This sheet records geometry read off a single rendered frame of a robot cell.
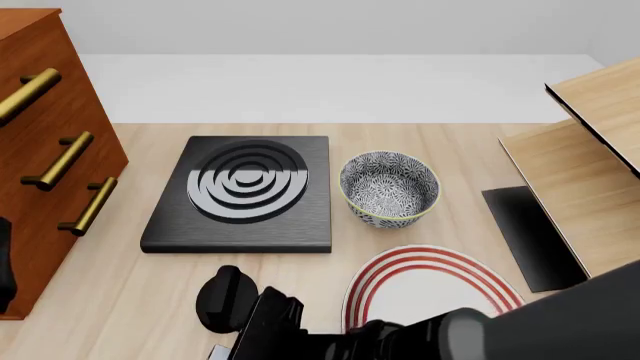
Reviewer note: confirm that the black white patterned bowl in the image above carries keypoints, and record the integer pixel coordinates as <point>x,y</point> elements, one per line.
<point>387,191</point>

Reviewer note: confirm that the flat black stove plate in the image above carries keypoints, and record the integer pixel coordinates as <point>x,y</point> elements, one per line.
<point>300,225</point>

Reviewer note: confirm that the round black stove knob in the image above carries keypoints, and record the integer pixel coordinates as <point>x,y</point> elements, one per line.
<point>222,296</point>

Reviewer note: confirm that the pale wooden rack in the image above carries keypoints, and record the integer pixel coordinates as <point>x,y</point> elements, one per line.
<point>575,180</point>

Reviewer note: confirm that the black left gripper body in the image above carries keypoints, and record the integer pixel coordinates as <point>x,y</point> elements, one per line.
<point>6,288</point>

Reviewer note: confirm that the cream cheese box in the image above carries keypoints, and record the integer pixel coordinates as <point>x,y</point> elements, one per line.
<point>219,353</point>

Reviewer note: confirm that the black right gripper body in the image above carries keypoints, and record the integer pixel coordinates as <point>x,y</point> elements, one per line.
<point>270,326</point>

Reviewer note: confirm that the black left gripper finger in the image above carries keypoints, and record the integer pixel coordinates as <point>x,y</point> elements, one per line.
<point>5,240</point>

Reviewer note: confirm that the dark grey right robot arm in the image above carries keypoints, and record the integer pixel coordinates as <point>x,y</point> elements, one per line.
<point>550,322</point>

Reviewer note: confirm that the wooden cabinet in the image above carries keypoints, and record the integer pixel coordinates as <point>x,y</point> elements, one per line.
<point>35,150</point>

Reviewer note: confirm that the white plate with red rings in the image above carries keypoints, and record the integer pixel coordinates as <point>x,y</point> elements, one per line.
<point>425,285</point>

